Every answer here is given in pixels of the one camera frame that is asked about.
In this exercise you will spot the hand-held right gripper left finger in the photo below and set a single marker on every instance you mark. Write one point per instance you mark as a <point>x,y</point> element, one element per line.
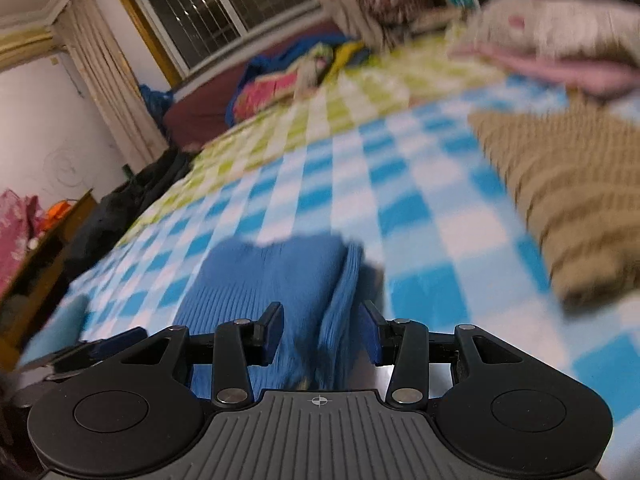
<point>272,332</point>

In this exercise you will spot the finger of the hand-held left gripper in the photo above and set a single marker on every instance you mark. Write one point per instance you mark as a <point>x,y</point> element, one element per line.
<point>112,344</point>

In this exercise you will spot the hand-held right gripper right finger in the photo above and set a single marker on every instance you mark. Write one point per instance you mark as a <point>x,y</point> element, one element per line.
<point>372,337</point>

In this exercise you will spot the blue knitted sweater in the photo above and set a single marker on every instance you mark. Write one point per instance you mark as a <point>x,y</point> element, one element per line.
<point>275,270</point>

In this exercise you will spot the dark clothes pile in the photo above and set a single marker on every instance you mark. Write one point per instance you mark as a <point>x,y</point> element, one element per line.
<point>130,195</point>

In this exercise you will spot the wooden cabinet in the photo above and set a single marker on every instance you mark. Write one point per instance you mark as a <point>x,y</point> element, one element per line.
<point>45,260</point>

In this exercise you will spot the orange bag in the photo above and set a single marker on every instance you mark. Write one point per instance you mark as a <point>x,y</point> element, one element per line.
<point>57,212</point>

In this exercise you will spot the pink patterned cloth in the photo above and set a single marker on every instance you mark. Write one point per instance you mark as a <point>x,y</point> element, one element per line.
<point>15,235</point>

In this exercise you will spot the maroon bedsheet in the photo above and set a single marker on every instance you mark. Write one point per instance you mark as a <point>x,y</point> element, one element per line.
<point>200,115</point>

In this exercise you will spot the green checked blanket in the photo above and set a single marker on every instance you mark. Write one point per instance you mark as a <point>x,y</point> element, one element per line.
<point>360,95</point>

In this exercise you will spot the colourful crumpled quilt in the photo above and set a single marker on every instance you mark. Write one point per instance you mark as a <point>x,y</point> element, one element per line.
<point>270,87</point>

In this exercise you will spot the blue plastic bag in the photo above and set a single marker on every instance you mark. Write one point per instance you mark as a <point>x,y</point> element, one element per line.
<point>155,102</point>

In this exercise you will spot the beige striped knitted sweater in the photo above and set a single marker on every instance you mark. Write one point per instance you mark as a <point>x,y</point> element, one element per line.
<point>575,185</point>

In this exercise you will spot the pink folded blanket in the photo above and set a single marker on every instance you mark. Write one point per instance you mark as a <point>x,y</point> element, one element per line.
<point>550,70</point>

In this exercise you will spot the window with metal bars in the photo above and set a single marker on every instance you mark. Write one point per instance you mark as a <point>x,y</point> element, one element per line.
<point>210,5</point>

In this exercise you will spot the pink and white bedding pile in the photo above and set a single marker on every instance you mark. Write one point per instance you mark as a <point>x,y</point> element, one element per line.
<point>550,25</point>

